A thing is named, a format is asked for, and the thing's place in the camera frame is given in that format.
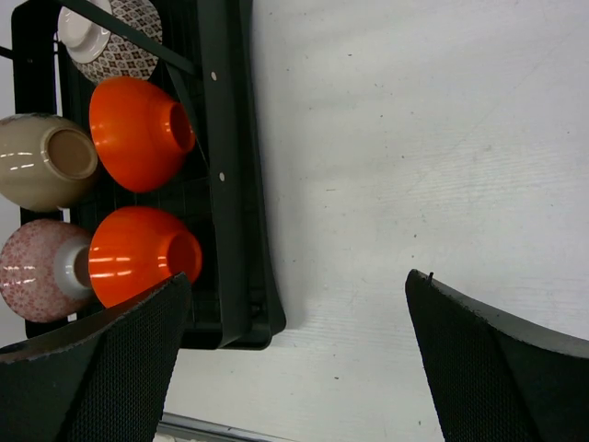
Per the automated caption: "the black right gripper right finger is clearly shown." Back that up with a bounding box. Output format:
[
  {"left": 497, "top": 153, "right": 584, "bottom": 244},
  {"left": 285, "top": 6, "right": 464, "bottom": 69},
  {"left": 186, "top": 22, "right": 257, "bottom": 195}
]
[{"left": 405, "top": 270, "right": 588, "bottom": 441}]

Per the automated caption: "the beige ceramic bowl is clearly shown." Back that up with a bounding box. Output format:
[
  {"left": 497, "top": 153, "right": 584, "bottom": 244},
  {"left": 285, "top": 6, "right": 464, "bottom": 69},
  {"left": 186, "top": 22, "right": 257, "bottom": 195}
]
[{"left": 1, "top": 113, "right": 100, "bottom": 213}]

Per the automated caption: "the black dish rack tray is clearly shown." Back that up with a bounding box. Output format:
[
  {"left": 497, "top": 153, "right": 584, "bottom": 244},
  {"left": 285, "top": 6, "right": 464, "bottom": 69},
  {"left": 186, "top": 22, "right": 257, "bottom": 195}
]
[{"left": 1, "top": 1, "right": 286, "bottom": 350}]

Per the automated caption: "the orange plastic bowl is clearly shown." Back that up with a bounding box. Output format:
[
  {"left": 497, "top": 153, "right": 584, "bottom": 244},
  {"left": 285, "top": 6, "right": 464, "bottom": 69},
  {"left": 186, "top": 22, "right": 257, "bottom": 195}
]
[
  {"left": 88, "top": 206, "right": 202, "bottom": 308},
  {"left": 89, "top": 76, "right": 196, "bottom": 192}
]

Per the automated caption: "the pink floral ceramic bowl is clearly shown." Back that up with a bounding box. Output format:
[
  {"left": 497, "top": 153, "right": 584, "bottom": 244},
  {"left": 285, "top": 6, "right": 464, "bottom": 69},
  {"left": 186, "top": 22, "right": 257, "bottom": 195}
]
[{"left": 1, "top": 219, "right": 95, "bottom": 323}]

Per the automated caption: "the brown patterned white bowl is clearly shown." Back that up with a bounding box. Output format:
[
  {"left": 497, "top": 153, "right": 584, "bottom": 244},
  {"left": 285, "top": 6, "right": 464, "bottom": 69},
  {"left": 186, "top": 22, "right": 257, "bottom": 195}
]
[{"left": 57, "top": 0, "right": 163, "bottom": 84}]

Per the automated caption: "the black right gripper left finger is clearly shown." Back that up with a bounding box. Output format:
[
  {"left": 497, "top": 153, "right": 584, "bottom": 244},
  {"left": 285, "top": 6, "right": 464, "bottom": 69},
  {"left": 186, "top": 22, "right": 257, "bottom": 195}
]
[{"left": 1, "top": 273, "right": 191, "bottom": 441}]

